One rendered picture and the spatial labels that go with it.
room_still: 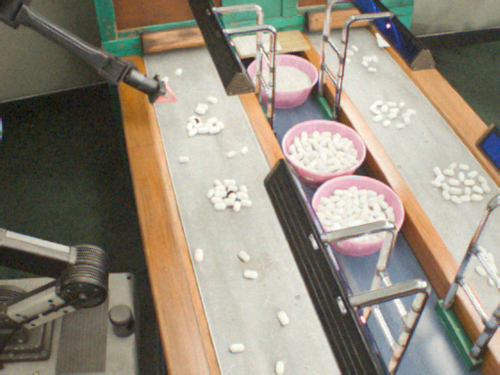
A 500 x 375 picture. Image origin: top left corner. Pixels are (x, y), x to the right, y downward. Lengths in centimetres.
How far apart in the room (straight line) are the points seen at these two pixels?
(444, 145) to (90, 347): 130
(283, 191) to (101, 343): 80
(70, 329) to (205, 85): 100
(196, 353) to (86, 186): 169
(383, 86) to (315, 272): 124
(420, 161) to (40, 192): 186
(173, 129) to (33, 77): 158
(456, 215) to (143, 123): 105
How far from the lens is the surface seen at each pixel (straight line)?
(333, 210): 167
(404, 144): 192
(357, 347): 97
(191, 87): 212
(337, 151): 187
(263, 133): 185
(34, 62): 331
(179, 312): 139
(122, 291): 182
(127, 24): 227
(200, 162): 179
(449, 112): 209
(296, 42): 233
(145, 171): 174
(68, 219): 274
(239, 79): 152
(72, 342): 175
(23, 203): 290
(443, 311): 153
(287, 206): 117
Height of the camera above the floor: 193
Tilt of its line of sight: 44 degrees down
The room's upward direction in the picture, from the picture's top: straight up
